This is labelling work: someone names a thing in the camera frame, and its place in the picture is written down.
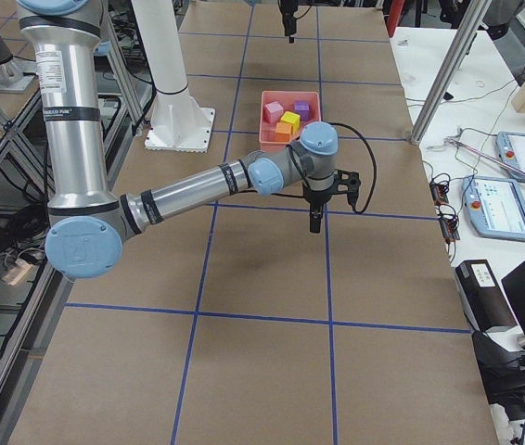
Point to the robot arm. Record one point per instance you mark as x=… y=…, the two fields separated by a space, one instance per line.
x=88 y=223

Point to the aluminium frame post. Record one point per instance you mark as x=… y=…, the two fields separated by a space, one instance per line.
x=452 y=60

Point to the pink plastic bin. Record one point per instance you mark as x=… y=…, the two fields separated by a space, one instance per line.
x=286 y=99

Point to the black box with label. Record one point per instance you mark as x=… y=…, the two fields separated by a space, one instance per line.
x=483 y=300

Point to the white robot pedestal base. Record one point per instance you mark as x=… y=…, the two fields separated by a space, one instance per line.
x=177 y=122

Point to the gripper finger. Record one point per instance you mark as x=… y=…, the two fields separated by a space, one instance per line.
x=315 y=218
x=285 y=23
x=291 y=28

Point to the yellow foam block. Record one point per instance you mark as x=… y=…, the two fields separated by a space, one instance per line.
x=292 y=119

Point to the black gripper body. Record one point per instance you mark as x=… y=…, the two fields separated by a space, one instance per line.
x=288 y=11
x=315 y=197

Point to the orange foam block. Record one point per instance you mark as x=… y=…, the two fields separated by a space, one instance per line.
x=283 y=132

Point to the purple foam block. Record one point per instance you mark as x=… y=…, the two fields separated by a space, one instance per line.
x=302 y=108

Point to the pink foam block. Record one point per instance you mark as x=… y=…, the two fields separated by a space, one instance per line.
x=272 y=112

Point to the near teach pendant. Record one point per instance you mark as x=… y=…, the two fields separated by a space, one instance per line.
x=495 y=207

